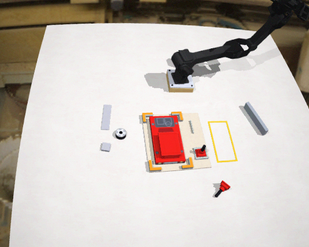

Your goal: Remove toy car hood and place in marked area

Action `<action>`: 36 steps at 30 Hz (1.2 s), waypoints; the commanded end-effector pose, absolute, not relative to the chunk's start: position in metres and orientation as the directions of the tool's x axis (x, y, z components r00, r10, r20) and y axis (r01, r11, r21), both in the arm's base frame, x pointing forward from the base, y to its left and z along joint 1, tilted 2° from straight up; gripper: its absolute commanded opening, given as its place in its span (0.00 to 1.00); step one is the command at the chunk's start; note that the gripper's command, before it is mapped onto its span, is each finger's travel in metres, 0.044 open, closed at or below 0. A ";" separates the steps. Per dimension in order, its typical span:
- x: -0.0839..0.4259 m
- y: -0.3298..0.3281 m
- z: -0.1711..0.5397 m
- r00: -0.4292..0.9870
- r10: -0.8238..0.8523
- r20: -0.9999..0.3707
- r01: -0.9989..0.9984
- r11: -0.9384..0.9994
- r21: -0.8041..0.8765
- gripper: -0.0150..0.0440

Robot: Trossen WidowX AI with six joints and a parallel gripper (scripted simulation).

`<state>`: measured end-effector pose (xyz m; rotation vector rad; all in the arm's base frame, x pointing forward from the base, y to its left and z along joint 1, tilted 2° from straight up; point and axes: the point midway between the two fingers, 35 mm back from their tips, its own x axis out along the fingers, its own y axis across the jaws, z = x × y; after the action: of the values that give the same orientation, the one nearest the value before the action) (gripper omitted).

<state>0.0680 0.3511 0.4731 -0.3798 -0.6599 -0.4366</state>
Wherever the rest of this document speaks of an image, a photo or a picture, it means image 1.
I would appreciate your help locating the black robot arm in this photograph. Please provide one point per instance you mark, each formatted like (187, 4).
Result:
(184, 60)

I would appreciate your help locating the grey rectangular bar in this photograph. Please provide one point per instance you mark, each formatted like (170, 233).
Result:
(105, 124)
(255, 118)

